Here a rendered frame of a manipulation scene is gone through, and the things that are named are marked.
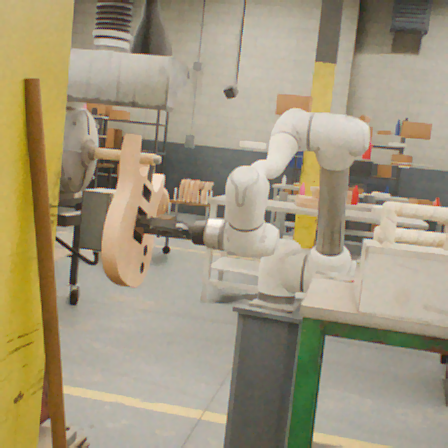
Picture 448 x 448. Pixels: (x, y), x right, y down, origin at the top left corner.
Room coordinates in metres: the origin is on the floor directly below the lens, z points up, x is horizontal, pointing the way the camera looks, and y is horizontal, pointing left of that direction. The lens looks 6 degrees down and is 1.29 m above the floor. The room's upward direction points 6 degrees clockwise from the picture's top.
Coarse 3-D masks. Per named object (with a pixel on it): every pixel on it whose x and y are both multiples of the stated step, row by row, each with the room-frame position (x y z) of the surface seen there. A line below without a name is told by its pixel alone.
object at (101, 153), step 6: (96, 150) 1.96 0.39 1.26; (102, 150) 1.96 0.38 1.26; (108, 150) 1.96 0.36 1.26; (114, 150) 1.96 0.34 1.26; (120, 150) 1.95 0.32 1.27; (96, 156) 1.96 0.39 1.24; (102, 156) 1.96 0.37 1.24; (108, 156) 1.95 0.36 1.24; (114, 156) 1.95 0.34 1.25; (144, 156) 1.93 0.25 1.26; (150, 156) 1.93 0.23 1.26; (144, 162) 1.93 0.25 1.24; (150, 162) 1.93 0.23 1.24
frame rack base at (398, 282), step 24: (360, 264) 1.73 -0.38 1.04; (384, 264) 1.61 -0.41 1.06; (408, 264) 1.61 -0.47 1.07; (432, 264) 1.60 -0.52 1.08; (360, 288) 1.64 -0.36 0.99; (384, 288) 1.61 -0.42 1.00; (408, 288) 1.60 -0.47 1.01; (432, 288) 1.60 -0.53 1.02; (360, 312) 1.62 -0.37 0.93; (384, 312) 1.61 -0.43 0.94; (408, 312) 1.60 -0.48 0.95; (432, 312) 1.59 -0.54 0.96
